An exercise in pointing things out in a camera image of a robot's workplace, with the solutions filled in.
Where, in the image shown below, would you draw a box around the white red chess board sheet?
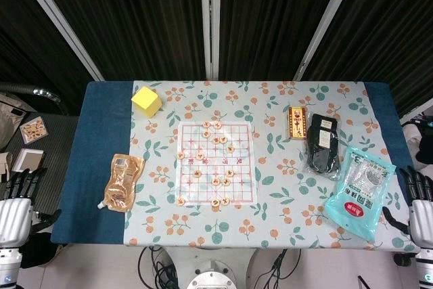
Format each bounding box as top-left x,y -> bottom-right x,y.
175,121 -> 258,207

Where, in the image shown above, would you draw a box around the white tray of wooden pieces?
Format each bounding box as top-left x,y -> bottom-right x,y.
19,116 -> 49,144

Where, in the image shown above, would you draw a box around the floral printed tablecloth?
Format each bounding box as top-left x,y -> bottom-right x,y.
123,81 -> 420,253

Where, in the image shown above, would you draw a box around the chair with chrome armrest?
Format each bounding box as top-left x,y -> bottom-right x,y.
0,82 -> 70,117

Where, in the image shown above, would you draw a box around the beige fabric bag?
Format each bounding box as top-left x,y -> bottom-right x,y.
0,92 -> 32,150

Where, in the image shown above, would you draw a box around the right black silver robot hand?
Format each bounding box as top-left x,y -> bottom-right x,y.
382,166 -> 433,252

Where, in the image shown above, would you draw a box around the red yellow carton box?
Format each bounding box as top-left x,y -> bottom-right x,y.
288,106 -> 308,141

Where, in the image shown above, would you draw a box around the light blue cleaning cloth pack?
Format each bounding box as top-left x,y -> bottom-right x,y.
324,146 -> 396,243

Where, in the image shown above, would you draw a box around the white cardboard box lid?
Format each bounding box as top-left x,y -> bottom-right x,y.
11,148 -> 45,175

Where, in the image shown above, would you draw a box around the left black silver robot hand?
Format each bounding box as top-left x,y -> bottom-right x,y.
0,166 -> 63,249

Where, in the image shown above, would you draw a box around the white frame post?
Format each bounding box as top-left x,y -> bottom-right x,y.
294,0 -> 363,82
12,0 -> 104,82
199,0 -> 223,80

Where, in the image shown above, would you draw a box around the blue table cloth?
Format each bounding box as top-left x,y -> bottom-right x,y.
50,81 -> 412,246

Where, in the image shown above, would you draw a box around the yellow cube block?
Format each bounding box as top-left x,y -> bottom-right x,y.
131,86 -> 162,120

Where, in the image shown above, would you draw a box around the brown sauce pouch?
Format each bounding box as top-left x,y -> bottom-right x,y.
97,153 -> 146,213

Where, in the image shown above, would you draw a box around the silver robot base column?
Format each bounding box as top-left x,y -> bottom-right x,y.
185,260 -> 238,289

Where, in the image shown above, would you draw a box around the black socks in plastic bag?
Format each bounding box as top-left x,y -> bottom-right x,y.
302,113 -> 342,180

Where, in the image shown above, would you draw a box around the black floor cable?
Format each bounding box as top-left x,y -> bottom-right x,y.
258,249 -> 302,289
137,246 -> 185,289

